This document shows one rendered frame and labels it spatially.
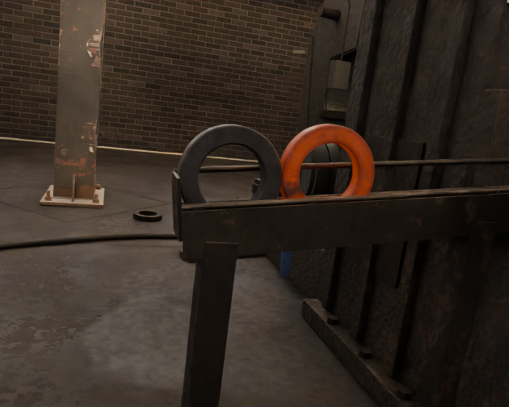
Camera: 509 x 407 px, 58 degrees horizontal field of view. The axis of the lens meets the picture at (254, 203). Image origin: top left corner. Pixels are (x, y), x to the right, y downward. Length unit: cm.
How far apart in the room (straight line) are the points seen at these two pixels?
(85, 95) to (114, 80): 357
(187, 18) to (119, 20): 93
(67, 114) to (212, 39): 405
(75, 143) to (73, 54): 57
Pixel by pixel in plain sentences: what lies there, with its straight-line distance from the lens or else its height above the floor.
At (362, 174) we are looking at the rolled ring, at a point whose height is 67.
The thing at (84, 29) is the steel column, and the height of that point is 113.
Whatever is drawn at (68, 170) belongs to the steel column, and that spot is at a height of 22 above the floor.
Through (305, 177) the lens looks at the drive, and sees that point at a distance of 218.
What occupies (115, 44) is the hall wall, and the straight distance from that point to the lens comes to 687.
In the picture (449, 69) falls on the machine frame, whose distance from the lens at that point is 127.
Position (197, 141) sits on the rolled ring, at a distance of 78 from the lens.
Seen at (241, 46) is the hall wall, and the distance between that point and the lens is 712.
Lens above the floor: 75
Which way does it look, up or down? 11 degrees down
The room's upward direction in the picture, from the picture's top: 7 degrees clockwise
